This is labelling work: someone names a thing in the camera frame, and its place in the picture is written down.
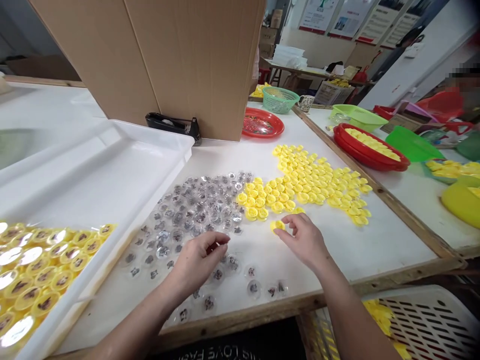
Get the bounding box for person's right hand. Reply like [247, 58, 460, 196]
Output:
[275, 212, 333, 272]

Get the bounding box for person's left hand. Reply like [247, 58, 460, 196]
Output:
[170, 231, 232, 298]

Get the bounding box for pile of clear printed lids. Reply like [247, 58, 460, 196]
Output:
[122, 170, 290, 324]

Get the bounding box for pile of loose yellow caps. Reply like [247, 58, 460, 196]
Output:
[236, 143, 374, 228]

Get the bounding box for person's body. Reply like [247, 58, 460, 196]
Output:
[148, 316, 310, 360]

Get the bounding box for red round tray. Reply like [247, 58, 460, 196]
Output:
[332, 122, 411, 173]

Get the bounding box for yellow parts in slotted crate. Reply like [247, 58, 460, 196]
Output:
[362, 299, 413, 360]

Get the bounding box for yellow caps in red tray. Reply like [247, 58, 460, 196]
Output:
[344, 128, 401, 163]

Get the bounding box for white plastic tray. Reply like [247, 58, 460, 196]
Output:
[0, 119, 196, 360]

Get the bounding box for red patterned plate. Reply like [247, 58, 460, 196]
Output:
[241, 107, 286, 140]

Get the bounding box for light green rectangular basket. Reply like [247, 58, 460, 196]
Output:
[329, 104, 390, 133]

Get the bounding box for patterned ceramic mug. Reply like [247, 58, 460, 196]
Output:
[298, 94, 316, 115]

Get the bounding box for black tape dispenser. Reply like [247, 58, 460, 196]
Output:
[145, 112, 203, 147]

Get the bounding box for bright green plastic bowl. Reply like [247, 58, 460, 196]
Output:
[385, 125, 447, 163]

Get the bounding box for round green mesh basket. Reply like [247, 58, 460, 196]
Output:
[261, 86, 301, 115]

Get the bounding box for heap of lidded yellow capsules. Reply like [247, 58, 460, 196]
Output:
[0, 221, 118, 352]

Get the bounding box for small red plastic basket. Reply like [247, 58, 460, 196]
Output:
[372, 104, 397, 121]

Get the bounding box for white slotted plastic crate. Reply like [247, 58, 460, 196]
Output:
[359, 284, 480, 360]

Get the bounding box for white crate with yellow parts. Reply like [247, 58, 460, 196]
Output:
[314, 77, 356, 106]

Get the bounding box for small brown cardboard box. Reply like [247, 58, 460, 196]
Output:
[380, 111, 433, 134]

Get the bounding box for yellow plastic bowl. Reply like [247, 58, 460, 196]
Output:
[441, 175, 480, 230]

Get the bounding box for green tray with yellow caps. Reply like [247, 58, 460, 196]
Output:
[423, 159, 480, 185]

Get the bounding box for pink plastic basket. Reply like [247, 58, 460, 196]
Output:
[396, 99, 438, 122]

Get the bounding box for stack of white foam boxes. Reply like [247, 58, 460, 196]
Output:
[271, 43, 309, 69]

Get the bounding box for large cardboard box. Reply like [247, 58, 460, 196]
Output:
[28, 0, 267, 143]

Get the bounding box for stack of cardboard cartons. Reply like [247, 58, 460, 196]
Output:
[258, 8, 284, 59]

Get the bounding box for wall posters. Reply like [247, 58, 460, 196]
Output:
[298, 0, 432, 50]

